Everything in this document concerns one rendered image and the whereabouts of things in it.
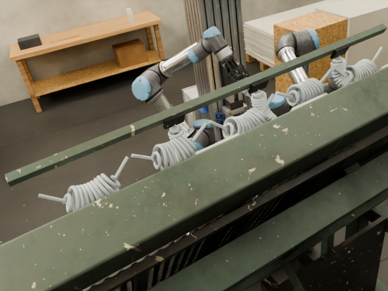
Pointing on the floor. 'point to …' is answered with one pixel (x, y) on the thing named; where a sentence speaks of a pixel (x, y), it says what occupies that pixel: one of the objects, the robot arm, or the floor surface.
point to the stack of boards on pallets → (264, 27)
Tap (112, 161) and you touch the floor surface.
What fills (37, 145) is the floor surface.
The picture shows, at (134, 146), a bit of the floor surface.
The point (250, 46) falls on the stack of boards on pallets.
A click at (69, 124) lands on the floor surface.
